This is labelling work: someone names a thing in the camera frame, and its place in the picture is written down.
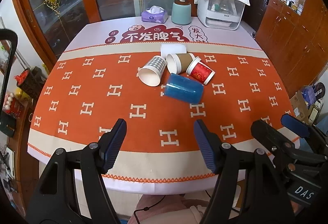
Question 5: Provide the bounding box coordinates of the white countertop appliance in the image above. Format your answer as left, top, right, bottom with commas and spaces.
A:
197, 0, 245, 31

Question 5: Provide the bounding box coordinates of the brown sleeve paper cup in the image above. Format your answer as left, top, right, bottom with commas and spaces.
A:
166, 53, 195, 74

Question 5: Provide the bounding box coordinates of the orange H-pattern tablecloth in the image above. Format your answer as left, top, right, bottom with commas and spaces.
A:
27, 17, 299, 194

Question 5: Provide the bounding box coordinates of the white paper cup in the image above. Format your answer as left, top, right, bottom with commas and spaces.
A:
160, 43, 187, 59

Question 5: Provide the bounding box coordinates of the red paper cup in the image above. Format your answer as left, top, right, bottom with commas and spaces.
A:
186, 57, 215, 85

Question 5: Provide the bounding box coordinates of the purple tissue pack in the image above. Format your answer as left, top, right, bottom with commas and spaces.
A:
141, 6, 168, 24

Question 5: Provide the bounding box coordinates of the teal canister brown lid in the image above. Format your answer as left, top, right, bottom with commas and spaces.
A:
171, 0, 192, 25

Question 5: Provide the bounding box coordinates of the wooden cabinet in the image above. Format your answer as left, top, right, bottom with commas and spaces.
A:
255, 0, 327, 96

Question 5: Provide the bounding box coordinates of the grey checkered paper cup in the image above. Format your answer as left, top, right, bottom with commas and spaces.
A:
138, 55, 167, 87

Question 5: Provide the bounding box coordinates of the blue plastic cup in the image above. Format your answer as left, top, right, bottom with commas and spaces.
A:
164, 74, 204, 104

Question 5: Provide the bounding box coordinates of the cardboard box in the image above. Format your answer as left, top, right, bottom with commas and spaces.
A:
290, 91, 322, 125

